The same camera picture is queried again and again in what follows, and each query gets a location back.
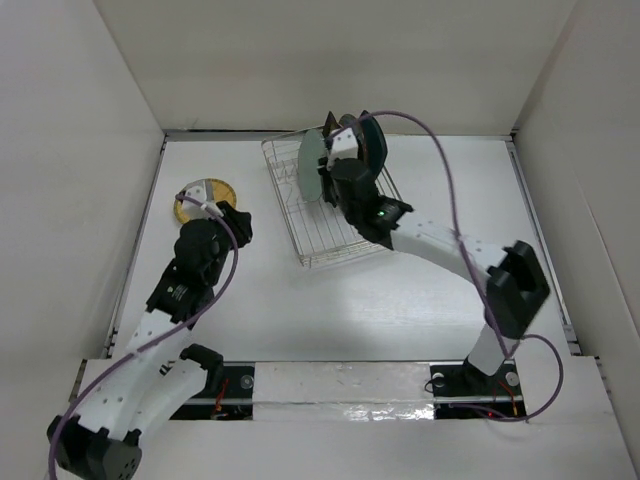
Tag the light green round plate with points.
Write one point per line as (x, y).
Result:
(311, 150)

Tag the beige bird plate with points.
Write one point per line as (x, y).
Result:
(364, 147)

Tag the yellow woven round plate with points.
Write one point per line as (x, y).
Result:
(222, 192)

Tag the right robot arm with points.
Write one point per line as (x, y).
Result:
(510, 279)

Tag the black and amber square plate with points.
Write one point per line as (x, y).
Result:
(331, 124)

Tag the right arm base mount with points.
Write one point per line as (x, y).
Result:
(458, 393)

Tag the wire dish rack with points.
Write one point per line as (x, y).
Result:
(318, 231)

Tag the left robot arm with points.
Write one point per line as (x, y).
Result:
(104, 430)

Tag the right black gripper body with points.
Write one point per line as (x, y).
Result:
(350, 215)

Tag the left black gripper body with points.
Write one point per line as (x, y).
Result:
(237, 232)

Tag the teal square plate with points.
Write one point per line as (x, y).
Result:
(378, 149)

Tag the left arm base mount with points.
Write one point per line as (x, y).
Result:
(228, 399)

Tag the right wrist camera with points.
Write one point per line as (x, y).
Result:
(342, 144)

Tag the dark teal floral plate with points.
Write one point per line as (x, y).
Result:
(349, 121)

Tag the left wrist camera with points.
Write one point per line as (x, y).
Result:
(195, 201)

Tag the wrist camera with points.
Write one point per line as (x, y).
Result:
(195, 201)
(342, 144)

